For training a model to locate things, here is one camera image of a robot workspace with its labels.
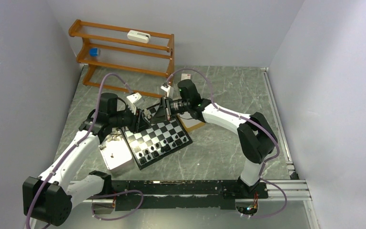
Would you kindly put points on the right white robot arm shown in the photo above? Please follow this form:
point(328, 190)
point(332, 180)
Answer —
point(257, 140)

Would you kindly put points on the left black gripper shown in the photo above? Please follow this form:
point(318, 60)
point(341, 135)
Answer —
point(138, 122)

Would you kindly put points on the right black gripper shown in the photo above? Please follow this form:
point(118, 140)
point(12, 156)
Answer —
point(159, 116)

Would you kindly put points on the small white red box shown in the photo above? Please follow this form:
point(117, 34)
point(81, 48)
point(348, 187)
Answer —
point(185, 76)

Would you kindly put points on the silver tin with white pieces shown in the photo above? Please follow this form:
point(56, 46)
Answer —
point(116, 154)

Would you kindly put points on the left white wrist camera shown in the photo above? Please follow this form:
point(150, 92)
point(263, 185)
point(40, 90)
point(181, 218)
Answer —
point(134, 102)

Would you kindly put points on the black white chess board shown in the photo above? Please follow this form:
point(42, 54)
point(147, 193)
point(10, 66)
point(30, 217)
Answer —
point(158, 141)

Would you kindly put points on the wooden three-tier rack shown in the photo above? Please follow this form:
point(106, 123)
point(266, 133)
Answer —
point(155, 58)

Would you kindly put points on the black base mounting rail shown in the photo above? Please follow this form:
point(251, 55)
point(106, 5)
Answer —
point(151, 194)

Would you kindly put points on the blue cap on rack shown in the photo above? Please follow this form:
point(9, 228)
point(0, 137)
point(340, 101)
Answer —
point(94, 52)

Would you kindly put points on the white device on rack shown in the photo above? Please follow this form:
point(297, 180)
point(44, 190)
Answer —
point(138, 36)

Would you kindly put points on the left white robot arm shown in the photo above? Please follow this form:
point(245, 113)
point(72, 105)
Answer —
point(51, 196)

